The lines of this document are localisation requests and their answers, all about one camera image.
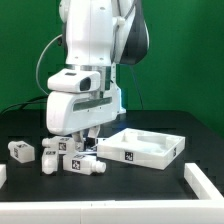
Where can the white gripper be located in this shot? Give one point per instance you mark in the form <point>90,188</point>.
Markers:
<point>70,113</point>

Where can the white fence right wall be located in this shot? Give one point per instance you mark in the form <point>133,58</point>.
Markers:
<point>200,184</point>

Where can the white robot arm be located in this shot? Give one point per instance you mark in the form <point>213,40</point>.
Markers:
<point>98,35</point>

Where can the white square tabletop tray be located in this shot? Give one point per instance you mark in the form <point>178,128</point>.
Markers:
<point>143,148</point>

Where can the white fence left wall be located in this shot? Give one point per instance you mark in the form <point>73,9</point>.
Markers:
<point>3,176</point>

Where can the white fence wall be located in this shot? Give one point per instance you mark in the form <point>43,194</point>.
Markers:
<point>200,184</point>
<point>3,176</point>
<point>114,212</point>

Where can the white fence front wall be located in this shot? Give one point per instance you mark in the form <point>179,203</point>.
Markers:
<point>114,212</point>

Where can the white sheet with markers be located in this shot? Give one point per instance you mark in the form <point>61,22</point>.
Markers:
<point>89,149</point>

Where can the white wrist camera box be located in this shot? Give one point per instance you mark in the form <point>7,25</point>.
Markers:
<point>74,81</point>

